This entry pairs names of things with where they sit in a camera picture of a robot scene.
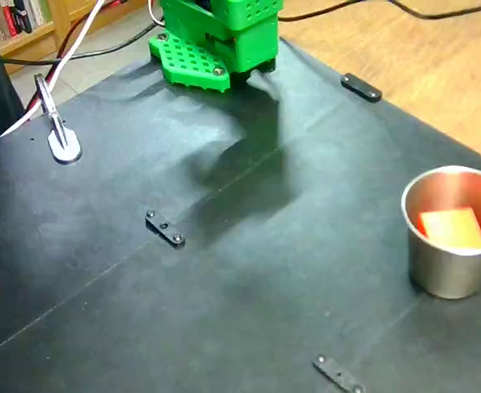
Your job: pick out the black textured work board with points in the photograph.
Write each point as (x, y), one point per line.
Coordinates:
(223, 307)

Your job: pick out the silver metal clamp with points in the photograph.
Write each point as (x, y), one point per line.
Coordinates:
(62, 143)

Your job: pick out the wooden bookshelf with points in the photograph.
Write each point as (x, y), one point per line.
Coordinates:
(60, 16)

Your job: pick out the red cube block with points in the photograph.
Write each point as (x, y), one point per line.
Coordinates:
(453, 229)

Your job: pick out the red book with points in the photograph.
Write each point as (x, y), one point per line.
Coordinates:
(10, 20)

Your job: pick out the stainless steel cup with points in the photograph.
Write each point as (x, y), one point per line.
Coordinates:
(445, 274)

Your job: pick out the black joining bracket with screws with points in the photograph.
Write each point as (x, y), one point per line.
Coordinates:
(361, 88)
(338, 374)
(164, 229)

